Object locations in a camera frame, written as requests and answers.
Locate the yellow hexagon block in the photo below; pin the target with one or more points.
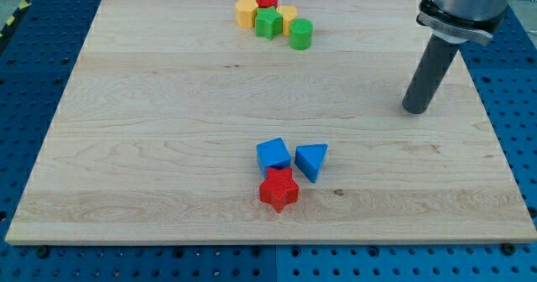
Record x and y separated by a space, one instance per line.
246 13

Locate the blue triangle block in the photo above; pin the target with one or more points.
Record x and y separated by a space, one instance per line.
309 159

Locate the blue cube block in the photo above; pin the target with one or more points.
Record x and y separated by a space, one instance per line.
272 154

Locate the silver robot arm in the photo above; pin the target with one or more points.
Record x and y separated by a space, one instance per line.
458 21

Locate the green star block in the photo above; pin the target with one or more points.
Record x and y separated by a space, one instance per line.
268 23

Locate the grey cylindrical pointer tool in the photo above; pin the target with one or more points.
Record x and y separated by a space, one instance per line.
433 65

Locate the yellow heart block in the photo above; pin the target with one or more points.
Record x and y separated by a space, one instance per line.
289 14

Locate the green cylinder block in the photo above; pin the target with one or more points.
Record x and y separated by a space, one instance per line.
300 34

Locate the wooden board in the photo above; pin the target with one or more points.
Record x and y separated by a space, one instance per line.
154 139

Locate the red star block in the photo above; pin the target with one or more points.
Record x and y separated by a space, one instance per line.
279 188

